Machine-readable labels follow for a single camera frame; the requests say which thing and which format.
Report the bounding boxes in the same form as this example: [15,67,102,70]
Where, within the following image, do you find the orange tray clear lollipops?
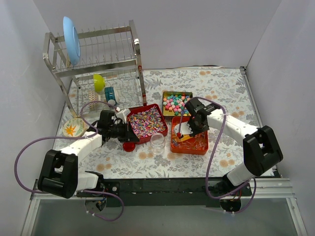
[170,117,209,155]

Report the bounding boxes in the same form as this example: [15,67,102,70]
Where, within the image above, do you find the red tray swirl lollipops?
[127,104,168,145]

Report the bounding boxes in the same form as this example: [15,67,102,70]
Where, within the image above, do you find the yellow plastic scoop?
[175,133,195,143]

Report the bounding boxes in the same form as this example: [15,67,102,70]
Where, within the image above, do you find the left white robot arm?
[38,109,139,199]

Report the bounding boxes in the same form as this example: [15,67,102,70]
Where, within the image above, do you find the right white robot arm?
[174,97,283,199]

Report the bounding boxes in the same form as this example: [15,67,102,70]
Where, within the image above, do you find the dark tin star candies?
[162,91,193,117]

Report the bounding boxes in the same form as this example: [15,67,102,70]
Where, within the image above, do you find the red jar lid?
[123,142,135,152]

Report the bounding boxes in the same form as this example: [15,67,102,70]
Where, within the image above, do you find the floral painted small plate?
[62,118,86,137]

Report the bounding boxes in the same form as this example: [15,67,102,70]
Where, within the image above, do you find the teal white cup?
[104,87,120,105]

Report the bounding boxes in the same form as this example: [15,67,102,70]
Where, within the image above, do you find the floral table mat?
[46,68,274,179]

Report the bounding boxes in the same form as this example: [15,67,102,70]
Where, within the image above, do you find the patterned beige cup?
[88,90,101,111]

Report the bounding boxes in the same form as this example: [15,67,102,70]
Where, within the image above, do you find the lime green bowl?
[93,74,105,92]

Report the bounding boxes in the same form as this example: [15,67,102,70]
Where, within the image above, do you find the clear glass jar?
[150,133,165,155]

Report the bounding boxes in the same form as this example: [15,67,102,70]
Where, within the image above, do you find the steel dish rack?
[43,20,147,117]

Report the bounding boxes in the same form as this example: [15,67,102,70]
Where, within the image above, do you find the blue plate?
[63,16,81,66]

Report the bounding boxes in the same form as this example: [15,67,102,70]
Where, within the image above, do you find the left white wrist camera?
[115,107,130,123]

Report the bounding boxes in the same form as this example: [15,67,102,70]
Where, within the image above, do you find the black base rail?
[73,177,252,209]

